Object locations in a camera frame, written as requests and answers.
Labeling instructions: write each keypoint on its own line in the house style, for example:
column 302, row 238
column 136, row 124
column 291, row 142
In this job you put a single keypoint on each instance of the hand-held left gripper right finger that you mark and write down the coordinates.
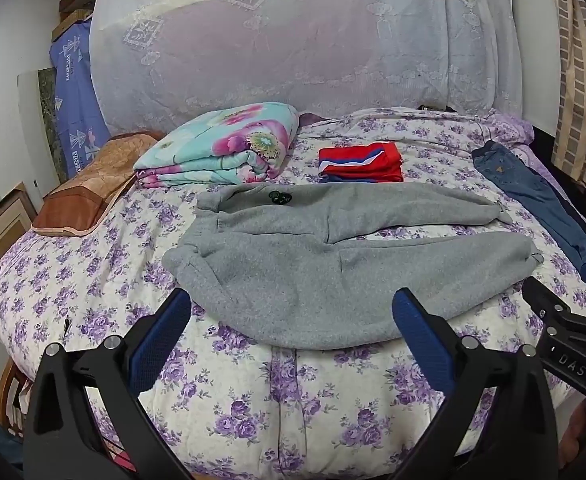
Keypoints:
column 423, row 345

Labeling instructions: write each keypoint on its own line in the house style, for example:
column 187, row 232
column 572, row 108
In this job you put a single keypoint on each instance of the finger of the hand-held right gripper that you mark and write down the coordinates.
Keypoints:
column 548, row 310

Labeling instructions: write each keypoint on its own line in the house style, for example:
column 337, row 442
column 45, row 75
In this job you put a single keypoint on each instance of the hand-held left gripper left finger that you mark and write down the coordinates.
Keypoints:
column 159, row 344

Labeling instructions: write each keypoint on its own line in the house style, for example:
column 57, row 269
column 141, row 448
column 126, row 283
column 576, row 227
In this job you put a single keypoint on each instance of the grey sweatpants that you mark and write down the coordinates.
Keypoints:
column 323, row 270

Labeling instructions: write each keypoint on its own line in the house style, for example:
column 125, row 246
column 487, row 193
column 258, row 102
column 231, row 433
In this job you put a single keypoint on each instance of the purple floral bedspread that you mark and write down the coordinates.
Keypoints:
column 123, row 260

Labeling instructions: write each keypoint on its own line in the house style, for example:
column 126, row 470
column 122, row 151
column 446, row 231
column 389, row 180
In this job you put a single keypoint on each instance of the blue jeans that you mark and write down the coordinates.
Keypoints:
column 538, row 190

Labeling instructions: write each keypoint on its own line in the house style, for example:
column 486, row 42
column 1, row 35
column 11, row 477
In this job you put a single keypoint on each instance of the wooden chair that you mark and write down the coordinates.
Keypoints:
column 9, row 400

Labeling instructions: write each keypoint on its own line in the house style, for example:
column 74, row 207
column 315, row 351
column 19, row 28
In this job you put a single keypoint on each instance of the brown pillow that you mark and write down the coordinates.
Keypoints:
column 93, row 180

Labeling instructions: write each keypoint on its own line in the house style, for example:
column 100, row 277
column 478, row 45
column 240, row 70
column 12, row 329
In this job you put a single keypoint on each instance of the folded red shorts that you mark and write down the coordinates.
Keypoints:
column 360, row 162

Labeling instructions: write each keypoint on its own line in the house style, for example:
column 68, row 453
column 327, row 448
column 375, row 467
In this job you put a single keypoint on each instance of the folded floral quilt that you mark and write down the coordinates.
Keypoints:
column 223, row 147

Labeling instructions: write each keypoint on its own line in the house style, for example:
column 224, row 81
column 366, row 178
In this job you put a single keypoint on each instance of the blue printed cloth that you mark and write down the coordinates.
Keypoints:
column 75, row 105

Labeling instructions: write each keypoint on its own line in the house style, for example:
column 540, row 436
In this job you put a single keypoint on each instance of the marble patterned board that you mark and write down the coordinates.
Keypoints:
column 50, row 115

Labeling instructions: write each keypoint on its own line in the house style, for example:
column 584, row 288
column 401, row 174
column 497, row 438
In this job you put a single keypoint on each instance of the wooden picture frame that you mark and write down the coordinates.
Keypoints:
column 0, row 230

